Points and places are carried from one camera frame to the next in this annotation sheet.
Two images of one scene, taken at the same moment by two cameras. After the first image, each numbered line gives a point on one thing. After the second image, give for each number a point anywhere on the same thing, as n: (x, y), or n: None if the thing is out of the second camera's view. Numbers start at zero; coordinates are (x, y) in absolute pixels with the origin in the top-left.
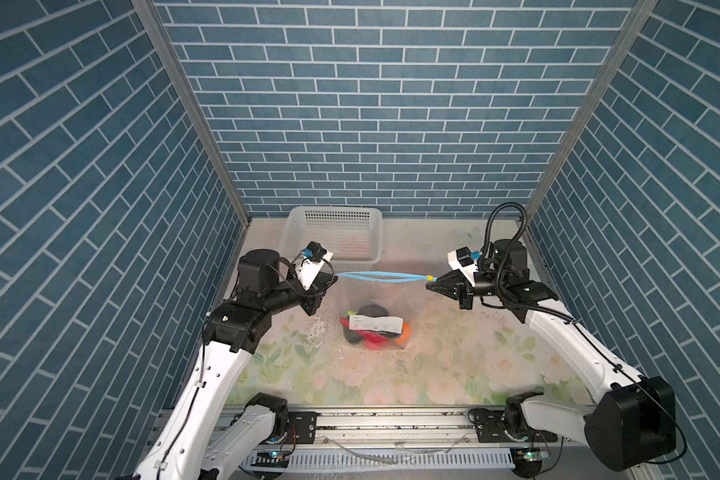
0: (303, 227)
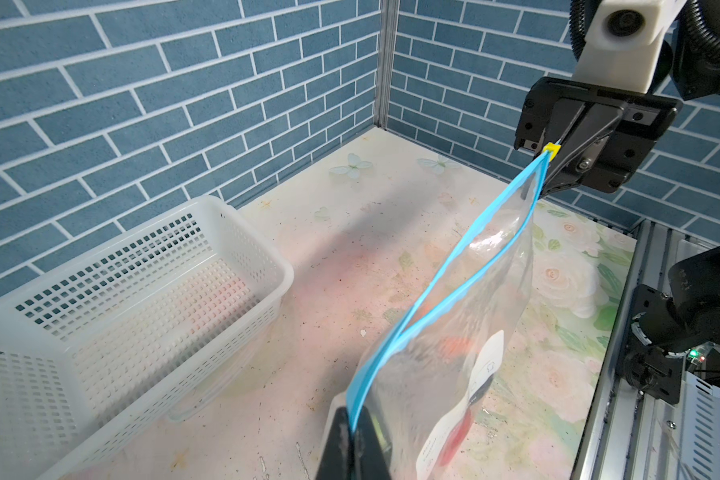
0: (71, 359)
